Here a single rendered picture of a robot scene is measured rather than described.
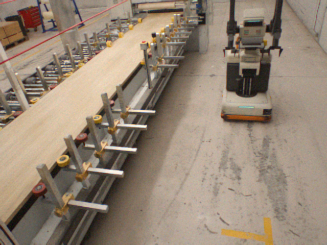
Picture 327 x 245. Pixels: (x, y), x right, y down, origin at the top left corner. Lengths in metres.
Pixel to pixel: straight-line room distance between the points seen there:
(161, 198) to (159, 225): 0.29
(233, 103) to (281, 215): 1.49
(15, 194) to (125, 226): 1.06
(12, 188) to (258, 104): 2.73
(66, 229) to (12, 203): 0.33
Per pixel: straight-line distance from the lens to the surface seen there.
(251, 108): 3.38
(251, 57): 3.17
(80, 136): 1.97
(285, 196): 2.67
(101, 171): 1.71
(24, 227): 1.78
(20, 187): 1.77
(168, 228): 2.37
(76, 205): 1.62
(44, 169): 1.44
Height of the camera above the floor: 1.97
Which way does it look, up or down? 33 degrees down
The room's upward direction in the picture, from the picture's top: 7 degrees counter-clockwise
